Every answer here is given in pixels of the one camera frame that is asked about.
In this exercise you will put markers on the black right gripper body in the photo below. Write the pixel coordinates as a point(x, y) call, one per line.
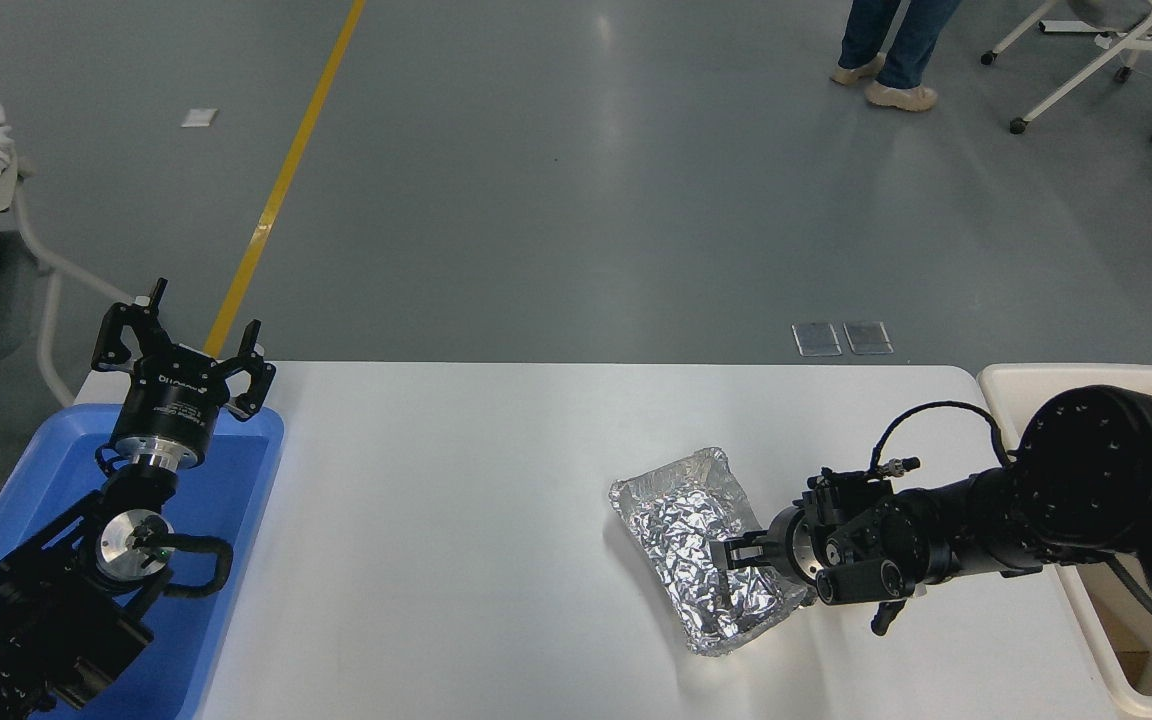
point(791, 545)

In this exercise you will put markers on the white wheeled chair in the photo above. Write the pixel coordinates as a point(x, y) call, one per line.
point(1136, 40)

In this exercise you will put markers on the blue plastic tray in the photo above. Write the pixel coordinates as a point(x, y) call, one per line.
point(236, 480)

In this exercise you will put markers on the grey chair with white frame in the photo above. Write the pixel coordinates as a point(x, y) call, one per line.
point(16, 300)

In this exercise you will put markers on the clear floor plate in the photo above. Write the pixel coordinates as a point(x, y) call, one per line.
point(868, 337)
point(817, 339)

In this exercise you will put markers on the standing person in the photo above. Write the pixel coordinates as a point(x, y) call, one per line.
point(911, 40)

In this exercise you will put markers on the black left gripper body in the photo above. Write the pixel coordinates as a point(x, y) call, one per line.
point(171, 405)

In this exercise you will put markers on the white paper scrap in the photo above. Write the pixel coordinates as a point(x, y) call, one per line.
point(200, 117)

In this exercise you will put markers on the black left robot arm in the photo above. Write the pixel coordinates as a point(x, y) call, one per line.
point(46, 620)

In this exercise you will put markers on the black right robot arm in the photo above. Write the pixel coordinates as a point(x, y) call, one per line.
point(1086, 480)

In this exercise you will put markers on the large pale bin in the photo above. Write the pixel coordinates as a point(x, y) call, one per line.
point(1036, 376)

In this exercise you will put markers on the foil tray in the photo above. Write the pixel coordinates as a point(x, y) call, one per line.
point(681, 520)

